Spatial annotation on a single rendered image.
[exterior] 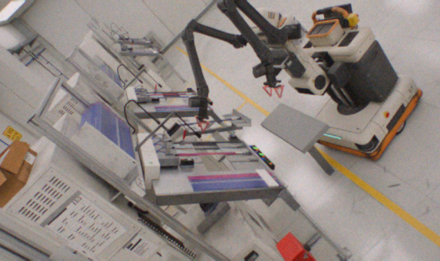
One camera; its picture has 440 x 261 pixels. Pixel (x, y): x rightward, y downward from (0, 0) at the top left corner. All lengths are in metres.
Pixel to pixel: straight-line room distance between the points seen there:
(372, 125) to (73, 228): 1.99
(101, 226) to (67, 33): 8.15
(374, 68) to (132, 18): 7.73
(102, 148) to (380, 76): 1.89
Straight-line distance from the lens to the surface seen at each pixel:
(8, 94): 5.14
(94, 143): 1.73
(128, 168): 1.79
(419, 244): 2.37
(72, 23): 9.64
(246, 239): 2.10
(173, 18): 9.74
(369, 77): 2.59
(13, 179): 1.74
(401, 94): 2.81
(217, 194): 1.83
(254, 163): 2.23
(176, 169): 2.04
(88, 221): 1.80
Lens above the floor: 2.02
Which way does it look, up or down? 27 degrees down
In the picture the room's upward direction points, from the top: 45 degrees counter-clockwise
